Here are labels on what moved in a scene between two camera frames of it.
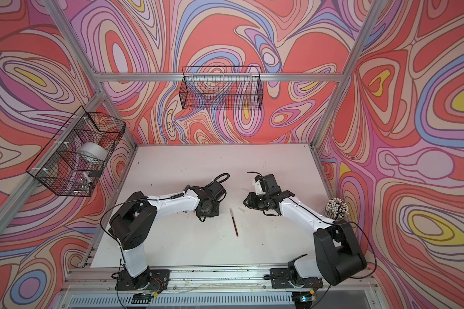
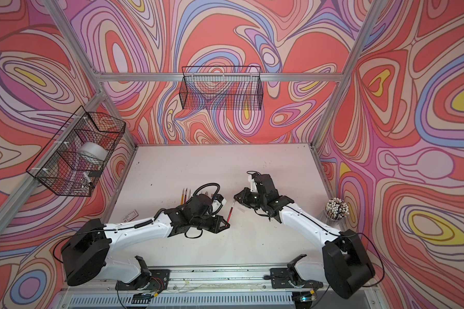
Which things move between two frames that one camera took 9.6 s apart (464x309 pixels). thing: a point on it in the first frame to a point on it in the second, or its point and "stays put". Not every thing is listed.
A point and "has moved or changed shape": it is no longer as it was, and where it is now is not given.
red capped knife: (234, 221) has moved or changed shape
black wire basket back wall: (221, 87) stays put
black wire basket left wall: (75, 159) stays put
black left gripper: (217, 204) to (218, 228)
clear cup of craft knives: (336, 209) stays put
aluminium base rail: (211, 289) stays put
